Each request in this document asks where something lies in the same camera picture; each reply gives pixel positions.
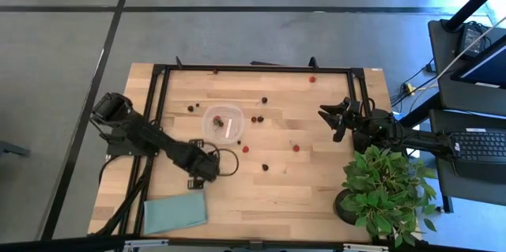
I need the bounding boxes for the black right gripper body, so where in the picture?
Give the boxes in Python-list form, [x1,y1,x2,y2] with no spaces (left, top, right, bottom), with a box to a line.
[333,96,363,143]

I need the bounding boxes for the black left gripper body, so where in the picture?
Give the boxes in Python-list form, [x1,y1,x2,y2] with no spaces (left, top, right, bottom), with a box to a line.
[183,138,221,190]

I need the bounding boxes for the clear plastic tupperware container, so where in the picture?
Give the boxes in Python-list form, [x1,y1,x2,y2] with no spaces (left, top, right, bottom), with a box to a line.
[200,103,245,145]

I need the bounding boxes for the teal folded cloth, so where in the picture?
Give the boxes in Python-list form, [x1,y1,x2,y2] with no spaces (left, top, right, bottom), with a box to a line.
[142,190,209,236]

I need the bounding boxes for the black rig pole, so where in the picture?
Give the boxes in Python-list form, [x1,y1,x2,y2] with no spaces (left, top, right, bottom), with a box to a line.
[397,92,444,127]
[445,0,506,32]

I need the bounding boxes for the green leafy plant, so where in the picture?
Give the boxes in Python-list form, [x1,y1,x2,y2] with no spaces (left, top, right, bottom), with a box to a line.
[340,144,438,247]

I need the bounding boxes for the black plant pot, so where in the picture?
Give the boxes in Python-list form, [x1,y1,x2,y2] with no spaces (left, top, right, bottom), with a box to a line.
[334,188,359,225]

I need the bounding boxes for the dark grey desk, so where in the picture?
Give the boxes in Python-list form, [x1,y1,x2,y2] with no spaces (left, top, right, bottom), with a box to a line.
[429,108,506,213]
[428,18,506,111]

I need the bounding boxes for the black keyboard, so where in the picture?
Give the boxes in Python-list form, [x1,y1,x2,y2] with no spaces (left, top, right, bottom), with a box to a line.
[449,130,506,184]

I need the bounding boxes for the black power adapter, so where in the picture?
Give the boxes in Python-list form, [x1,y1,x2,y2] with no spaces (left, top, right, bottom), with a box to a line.
[458,21,491,58]

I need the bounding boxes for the black monitor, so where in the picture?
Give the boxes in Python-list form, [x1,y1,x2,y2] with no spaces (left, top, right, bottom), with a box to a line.
[450,33,506,90]

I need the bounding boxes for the black rig crossbar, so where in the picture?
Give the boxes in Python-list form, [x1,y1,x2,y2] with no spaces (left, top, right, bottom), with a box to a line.
[0,235,506,252]

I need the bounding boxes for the grey furniture foot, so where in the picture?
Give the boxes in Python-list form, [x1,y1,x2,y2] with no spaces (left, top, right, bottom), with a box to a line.
[0,139,32,159]

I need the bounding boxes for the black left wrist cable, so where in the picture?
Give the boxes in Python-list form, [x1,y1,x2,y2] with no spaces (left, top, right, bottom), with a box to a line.
[205,143,240,177]

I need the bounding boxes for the black cable bundle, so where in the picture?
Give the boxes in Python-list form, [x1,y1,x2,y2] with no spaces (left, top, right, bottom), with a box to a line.
[94,155,156,237]

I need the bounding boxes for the black floor cables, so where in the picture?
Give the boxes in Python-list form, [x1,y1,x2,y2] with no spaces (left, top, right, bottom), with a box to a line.
[390,57,440,115]

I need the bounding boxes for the black metal table frame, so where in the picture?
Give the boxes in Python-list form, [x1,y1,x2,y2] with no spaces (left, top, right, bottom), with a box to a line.
[118,63,372,237]

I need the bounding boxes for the silver metal bracket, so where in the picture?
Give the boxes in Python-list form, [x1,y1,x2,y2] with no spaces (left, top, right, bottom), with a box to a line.
[342,243,391,252]
[123,239,170,251]

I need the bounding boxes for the white thin cable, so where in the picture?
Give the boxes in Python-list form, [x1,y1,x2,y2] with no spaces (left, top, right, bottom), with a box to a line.
[434,15,506,83]

